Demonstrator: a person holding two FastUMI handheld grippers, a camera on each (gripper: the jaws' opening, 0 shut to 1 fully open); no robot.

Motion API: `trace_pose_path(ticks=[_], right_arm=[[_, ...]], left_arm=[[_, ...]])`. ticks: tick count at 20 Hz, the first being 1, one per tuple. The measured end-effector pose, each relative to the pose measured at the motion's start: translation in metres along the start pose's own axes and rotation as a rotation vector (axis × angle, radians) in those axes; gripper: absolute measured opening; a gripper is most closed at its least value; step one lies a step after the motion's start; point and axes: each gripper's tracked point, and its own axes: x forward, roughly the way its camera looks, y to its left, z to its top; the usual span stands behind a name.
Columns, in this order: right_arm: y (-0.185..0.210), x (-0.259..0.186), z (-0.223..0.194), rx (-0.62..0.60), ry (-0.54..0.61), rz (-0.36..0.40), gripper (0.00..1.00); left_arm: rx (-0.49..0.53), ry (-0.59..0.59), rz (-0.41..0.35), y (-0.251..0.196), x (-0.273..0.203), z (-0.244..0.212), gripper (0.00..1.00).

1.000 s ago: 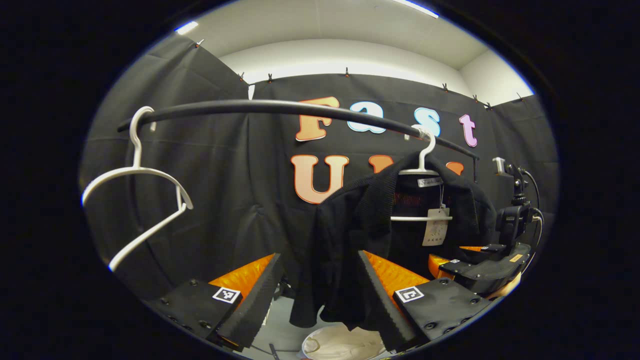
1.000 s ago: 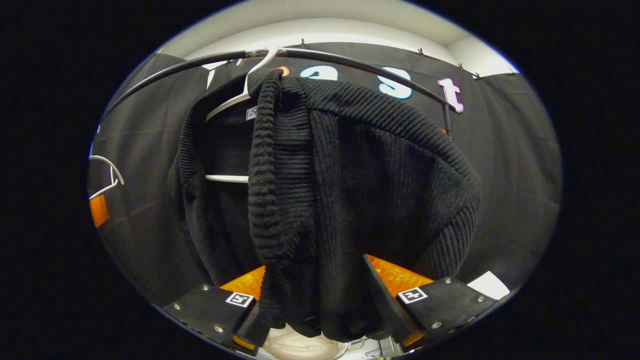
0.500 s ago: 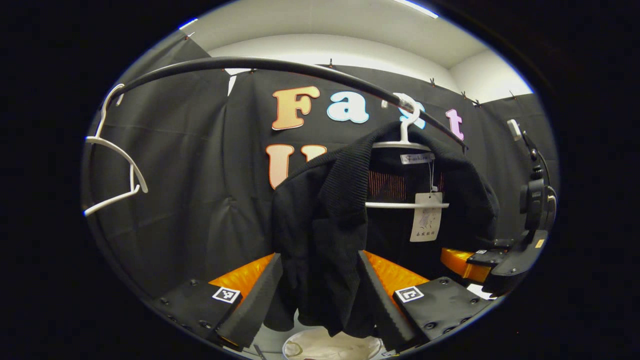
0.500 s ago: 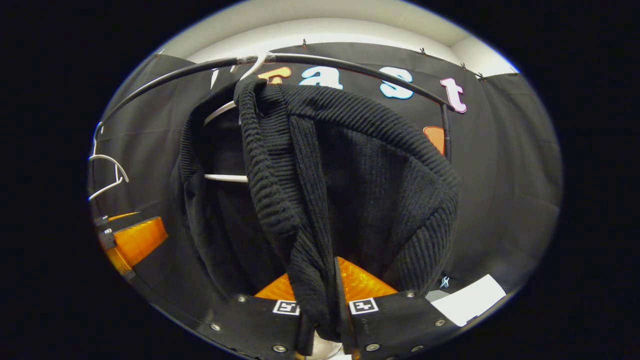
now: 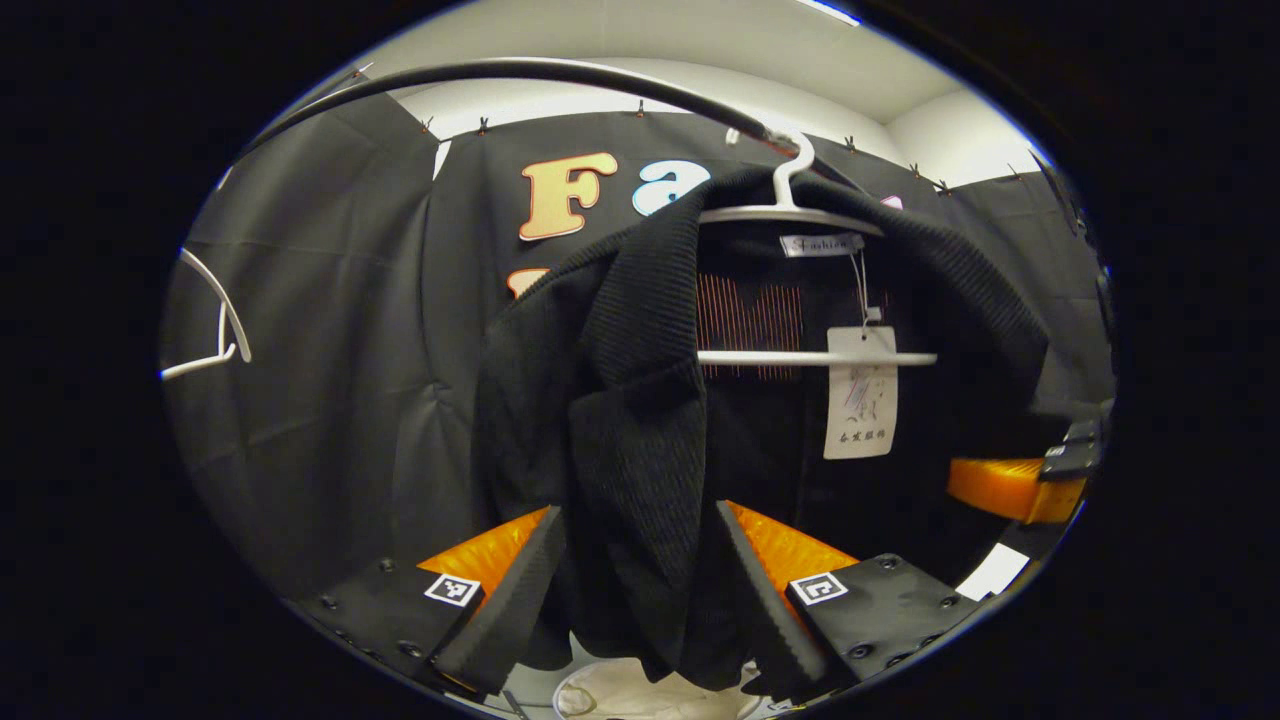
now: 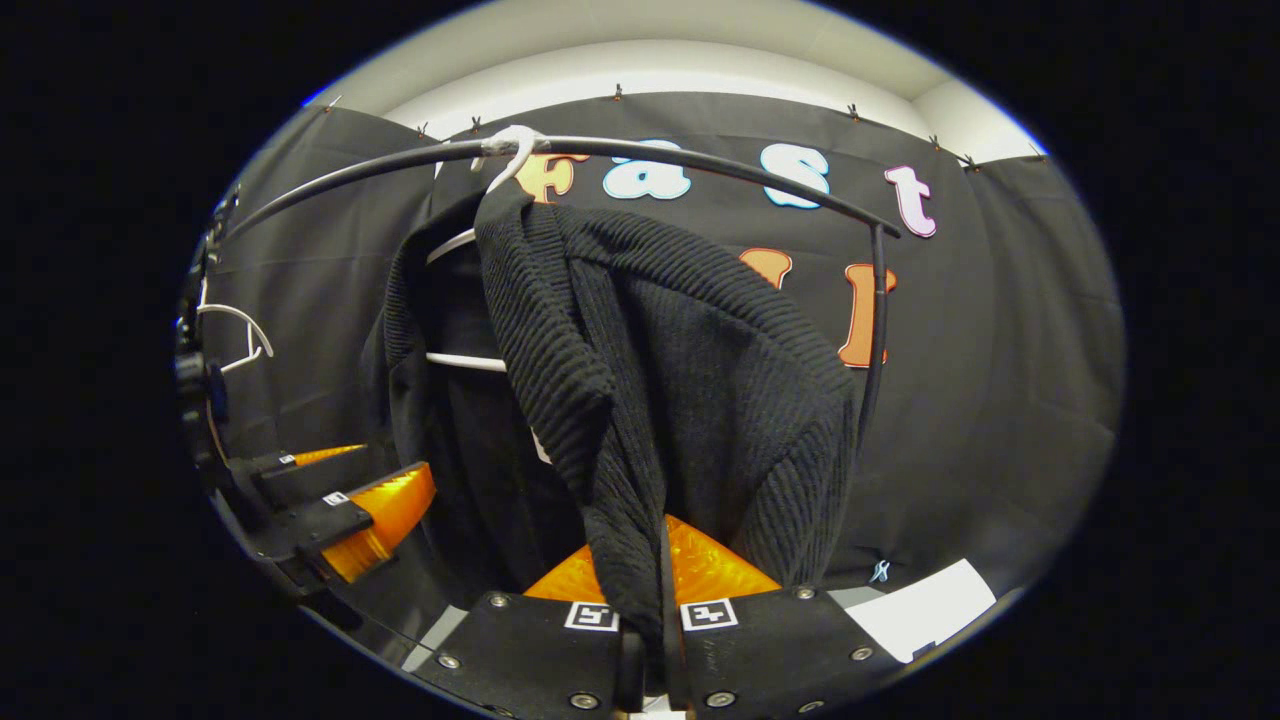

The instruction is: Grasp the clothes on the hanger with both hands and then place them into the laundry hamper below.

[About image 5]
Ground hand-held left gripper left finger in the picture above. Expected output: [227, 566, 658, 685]
[285, 505, 568, 698]

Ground white hanger with crossbar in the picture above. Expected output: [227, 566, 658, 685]
[697, 130, 939, 367]

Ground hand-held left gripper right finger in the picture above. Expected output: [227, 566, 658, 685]
[715, 500, 986, 701]

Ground white fabric laundry hamper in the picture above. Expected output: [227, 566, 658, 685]
[550, 655, 761, 720]

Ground white paper hang tag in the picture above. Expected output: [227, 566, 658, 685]
[823, 327, 899, 461]

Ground black knit jacket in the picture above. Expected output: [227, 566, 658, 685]
[470, 168, 1051, 693]

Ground black clothes rack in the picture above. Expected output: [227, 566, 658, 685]
[235, 57, 871, 191]

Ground black backdrop cloth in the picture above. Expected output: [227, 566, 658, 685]
[160, 85, 1116, 601]

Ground empty white hanger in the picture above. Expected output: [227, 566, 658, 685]
[160, 247, 253, 383]

